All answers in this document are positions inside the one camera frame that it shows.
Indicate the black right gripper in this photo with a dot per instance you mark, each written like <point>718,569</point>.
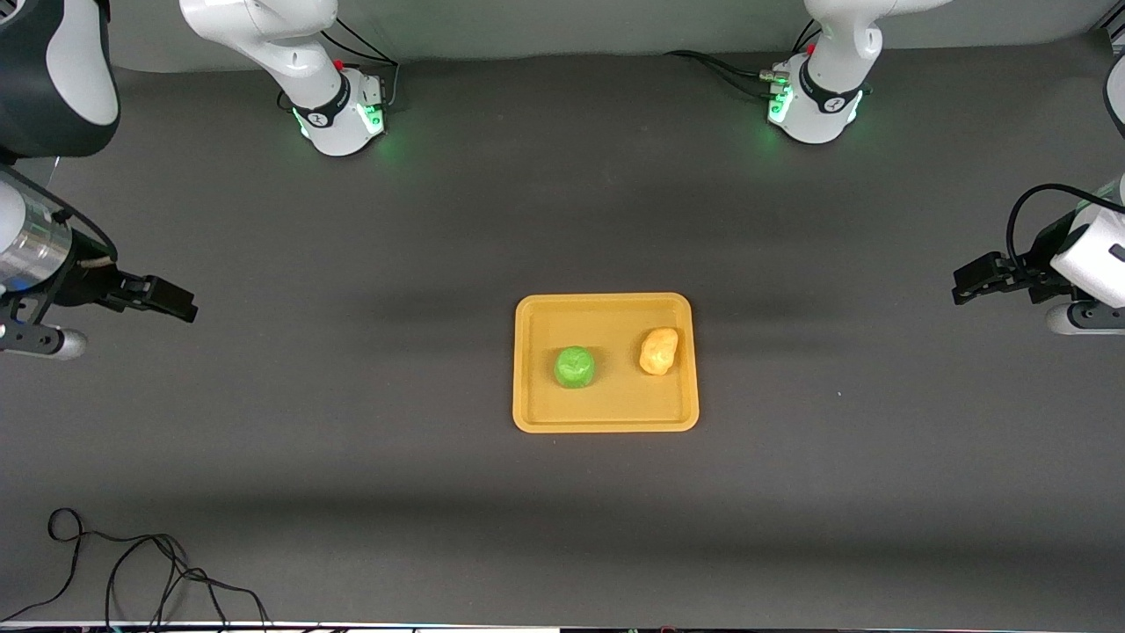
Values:
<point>88,283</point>

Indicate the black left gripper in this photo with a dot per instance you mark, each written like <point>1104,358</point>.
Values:
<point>1039,261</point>

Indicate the yellow toy potato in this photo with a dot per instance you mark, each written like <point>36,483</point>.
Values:
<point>659,352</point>

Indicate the green toy apple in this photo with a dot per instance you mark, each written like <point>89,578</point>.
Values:
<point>575,367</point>

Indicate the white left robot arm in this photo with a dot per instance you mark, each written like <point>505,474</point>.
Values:
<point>844,35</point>

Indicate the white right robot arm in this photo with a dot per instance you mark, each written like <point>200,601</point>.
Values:
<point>290,35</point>

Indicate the orange plastic tray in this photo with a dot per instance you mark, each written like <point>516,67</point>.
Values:
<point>615,400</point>

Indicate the dark grey table cover cloth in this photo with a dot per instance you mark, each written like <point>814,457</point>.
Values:
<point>923,483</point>

